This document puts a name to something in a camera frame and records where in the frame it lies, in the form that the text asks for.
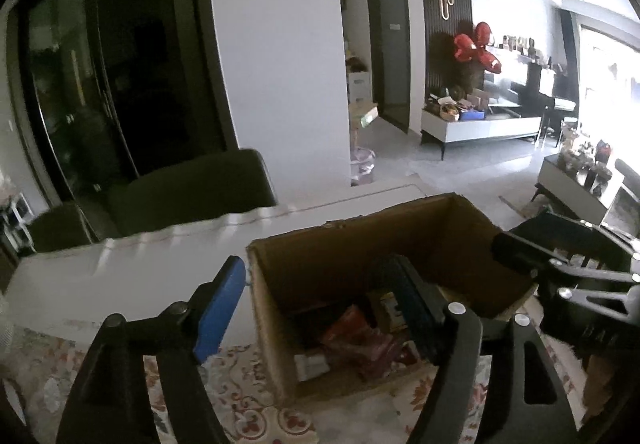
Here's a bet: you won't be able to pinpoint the large dark upholstered chair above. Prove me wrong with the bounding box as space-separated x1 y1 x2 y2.
106 149 279 240

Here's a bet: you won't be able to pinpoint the stacked boxes in corridor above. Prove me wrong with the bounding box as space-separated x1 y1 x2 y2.
345 56 380 145

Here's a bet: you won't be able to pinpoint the dark low coffee table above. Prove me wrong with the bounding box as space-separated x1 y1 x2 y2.
530 151 628 226

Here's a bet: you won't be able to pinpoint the dark glass sliding door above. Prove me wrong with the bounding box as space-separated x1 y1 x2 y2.
6 0 240 220

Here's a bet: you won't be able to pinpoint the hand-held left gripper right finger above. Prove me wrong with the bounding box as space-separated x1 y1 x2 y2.
372 254 583 444

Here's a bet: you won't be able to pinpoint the dark red snack packet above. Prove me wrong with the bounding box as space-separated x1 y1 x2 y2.
357 331 407 382

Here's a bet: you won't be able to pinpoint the brown cardboard box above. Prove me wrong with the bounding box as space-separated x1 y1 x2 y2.
245 192 541 407

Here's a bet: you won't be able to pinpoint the red white snack packet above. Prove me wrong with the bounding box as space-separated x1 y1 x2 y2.
320 305 375 361

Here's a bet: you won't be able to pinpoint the person's right hand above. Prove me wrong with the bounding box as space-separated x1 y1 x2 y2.
582 355 618 412

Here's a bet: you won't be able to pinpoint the dark interior door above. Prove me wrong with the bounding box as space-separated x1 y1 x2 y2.
365 0 412 134

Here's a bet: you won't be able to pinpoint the purple plastic bag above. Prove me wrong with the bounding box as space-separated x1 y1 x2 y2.
350 148 377 186

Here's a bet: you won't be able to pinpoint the small dark upholstered chair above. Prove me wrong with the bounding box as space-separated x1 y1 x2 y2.
24 202 98 255

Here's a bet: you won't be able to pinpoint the patterned floral tablecloth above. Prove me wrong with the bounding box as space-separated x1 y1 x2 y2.
0 319 588 444

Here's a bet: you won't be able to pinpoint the white television console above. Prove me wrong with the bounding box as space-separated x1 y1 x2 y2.
420 101 545 161

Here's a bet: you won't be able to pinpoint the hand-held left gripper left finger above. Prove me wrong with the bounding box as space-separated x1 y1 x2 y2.
56 255 247 444

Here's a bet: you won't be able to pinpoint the red foil balloons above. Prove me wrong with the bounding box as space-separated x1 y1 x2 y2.
453 21 503 74

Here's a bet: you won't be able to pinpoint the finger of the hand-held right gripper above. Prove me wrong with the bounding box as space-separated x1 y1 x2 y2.
536 285 633 325
491 230 640 284

